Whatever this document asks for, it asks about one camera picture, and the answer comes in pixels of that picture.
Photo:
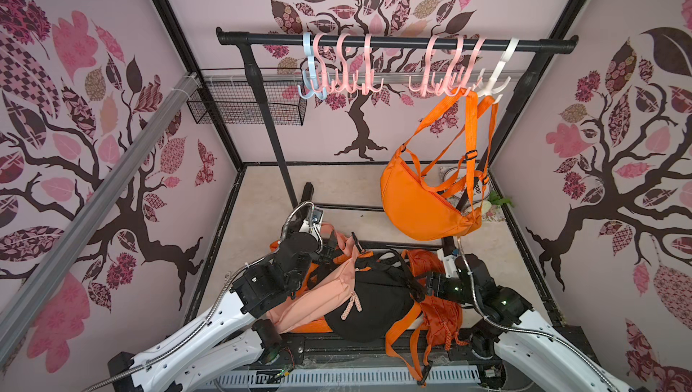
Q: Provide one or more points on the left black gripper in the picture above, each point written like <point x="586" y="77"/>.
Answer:
<point x="324" y="252"/>

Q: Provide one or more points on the dark orange backpack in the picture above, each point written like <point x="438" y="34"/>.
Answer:
<point x="441" y="319"/>

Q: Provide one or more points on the black and orange bag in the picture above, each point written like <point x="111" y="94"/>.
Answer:
<point x="384" y="293"/>

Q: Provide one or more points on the bright orange waist bag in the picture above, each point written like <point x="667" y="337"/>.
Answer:
<point x="422" y="211"/>

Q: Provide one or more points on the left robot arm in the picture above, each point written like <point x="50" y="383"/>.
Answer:
<point x="264" y="300"/>

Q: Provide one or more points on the light blue multi-hook hanger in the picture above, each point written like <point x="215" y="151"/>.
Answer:
<point x="305" y="91"/>

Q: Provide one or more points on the pink multi-hook hanger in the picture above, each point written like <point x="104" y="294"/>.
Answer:
<point x="344" y="81"/>
<point x="423" y="87"/>
<point x="368" y="86"/>
<point x="320" y="81"/>
<point x="464" y="85"/>
<point x="446" y="86"/>

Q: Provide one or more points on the white multi-hook hanger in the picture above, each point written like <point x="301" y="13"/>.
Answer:
<point x="489" y="88"/>

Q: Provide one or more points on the left flexible metal conduit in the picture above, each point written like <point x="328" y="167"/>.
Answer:
<point x="234" y="332"/>

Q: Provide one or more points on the floral placemat cloth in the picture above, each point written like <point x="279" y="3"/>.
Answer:
<point x="495" y="214"/>

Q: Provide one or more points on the toy white radish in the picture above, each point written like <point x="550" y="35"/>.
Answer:
<point x="494" y="200"/>

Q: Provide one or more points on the aluminium profile bar back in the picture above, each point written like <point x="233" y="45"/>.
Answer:
<point x="389" y="76"/>

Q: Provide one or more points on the aluminium profile bar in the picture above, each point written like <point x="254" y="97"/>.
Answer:
<point x="389" y="76"/>
<point x="27" y="303"/>

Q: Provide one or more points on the black clothes rack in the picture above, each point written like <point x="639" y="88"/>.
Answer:
<point x="544" y="50"/>

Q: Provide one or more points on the aluminium profile bar left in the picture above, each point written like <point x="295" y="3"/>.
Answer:
<point x="27" y="303"/>

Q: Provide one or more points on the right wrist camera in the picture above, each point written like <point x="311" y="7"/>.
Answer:
<point x="449" y="265"/>

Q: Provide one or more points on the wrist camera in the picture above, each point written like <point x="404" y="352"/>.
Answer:
<point x="313" y="220"/>
<point x="449" y="265"/>

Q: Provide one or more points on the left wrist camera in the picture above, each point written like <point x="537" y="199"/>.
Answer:
<point x="313" y="220"/>

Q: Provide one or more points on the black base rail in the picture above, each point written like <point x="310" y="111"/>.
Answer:
<point x="297" y="349"/>

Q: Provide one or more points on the white slotted cable duct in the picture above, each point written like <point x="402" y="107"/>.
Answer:
<point x="343" y="377"/>

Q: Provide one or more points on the black wire basket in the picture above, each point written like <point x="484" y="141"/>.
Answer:
<point x="230" y="99"/>

